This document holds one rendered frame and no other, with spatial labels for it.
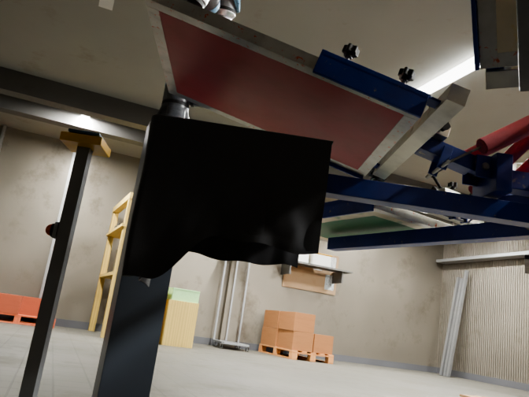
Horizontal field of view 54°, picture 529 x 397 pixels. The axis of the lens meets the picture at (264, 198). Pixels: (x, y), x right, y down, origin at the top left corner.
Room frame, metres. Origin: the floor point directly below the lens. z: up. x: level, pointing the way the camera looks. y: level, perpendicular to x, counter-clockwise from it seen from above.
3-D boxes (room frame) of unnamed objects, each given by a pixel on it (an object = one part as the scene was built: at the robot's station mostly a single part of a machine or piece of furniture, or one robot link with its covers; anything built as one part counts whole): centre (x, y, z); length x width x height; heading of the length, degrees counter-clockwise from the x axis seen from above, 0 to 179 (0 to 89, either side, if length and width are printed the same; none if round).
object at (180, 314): (8.42, 1.68, 1.05); 1.60 x 1.42 x 2.09; 20
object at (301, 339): (9.53, -0.91, 0.38); 1.29 x 0.92 x 0.76; 20
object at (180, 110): (2.04, 0.42, 1.25); 0.15 x 0.15 x 0.10
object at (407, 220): (2.31, -0.55, 1.05); 1.08 x 0.61 x 0.23; 32
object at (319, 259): (10.17, -1.22, 1.85); 0.41 x 0.34 x 0.23; 110
